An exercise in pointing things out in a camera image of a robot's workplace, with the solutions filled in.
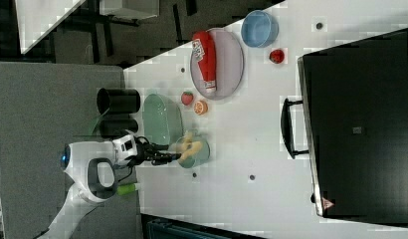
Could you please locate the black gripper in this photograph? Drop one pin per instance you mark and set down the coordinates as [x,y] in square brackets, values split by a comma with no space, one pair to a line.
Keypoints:
[132,150]

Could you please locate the yellow plush peeled banana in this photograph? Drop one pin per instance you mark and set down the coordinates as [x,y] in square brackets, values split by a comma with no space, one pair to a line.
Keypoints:
[188,147]

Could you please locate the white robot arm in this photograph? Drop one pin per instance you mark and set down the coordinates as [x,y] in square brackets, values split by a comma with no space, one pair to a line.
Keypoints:
[91,165]

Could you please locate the green mug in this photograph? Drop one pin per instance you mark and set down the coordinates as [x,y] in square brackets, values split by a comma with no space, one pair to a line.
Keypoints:
[199,158]

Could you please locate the green oval colander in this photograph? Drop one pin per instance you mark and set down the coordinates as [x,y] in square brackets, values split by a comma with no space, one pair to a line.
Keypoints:
[162,119]

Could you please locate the green marker bottle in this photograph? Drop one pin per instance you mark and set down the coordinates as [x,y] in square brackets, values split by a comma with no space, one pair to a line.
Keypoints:
[127,188]

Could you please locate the orange slice toy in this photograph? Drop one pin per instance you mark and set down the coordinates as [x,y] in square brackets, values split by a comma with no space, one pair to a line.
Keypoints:
[200,108]

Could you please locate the red toy strawberry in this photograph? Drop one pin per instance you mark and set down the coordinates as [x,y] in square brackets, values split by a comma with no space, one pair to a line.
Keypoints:
[187,98]

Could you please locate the black cylindrical utensil holder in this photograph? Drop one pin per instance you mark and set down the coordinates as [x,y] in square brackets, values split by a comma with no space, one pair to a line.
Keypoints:
[118,101]

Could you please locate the red ketchup bottle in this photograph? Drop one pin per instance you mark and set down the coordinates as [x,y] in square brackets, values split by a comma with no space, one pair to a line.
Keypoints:
[204,52]

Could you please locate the grey oval plate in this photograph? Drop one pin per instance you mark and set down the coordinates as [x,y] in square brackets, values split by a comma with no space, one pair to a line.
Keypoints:
[229,66]

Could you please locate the grey box on floor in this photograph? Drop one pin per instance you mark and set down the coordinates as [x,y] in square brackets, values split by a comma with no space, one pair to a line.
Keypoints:
[130,9]

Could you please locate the blue bowl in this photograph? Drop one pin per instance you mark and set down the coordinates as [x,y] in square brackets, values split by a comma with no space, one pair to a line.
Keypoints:
[260,29]

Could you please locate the black toaster oven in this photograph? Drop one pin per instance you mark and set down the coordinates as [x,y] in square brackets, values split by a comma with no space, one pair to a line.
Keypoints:
[355,102]

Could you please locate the blue metal frame rail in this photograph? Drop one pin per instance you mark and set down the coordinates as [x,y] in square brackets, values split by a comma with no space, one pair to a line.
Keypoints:
[163,229]

